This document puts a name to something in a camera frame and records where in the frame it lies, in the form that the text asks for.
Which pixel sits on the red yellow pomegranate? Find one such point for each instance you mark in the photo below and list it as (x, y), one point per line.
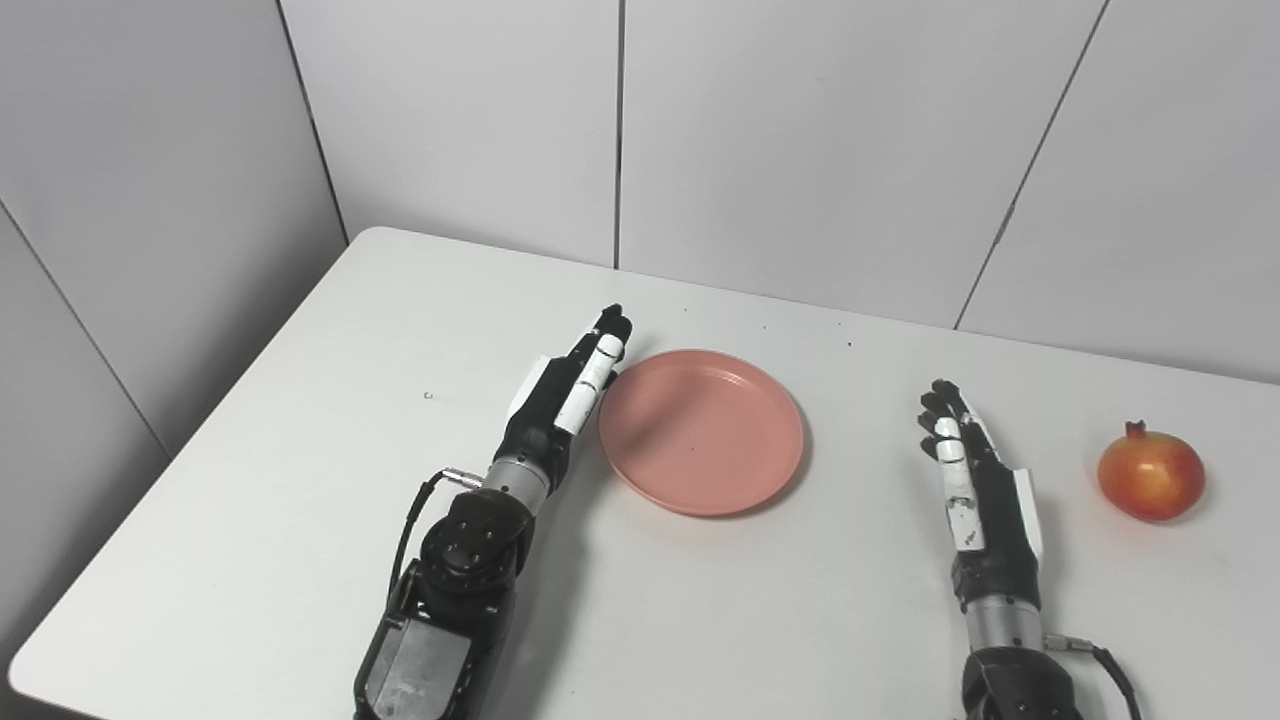
(1150, 475)

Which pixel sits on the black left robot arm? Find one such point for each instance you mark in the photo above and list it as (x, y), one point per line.
(460, 580)

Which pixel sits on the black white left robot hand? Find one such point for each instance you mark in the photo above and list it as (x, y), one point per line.
(540, 415)

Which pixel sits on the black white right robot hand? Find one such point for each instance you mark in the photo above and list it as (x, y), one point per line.
(1000, 540)

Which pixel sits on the pink round plate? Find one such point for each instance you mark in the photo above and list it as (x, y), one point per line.
(705, 435)

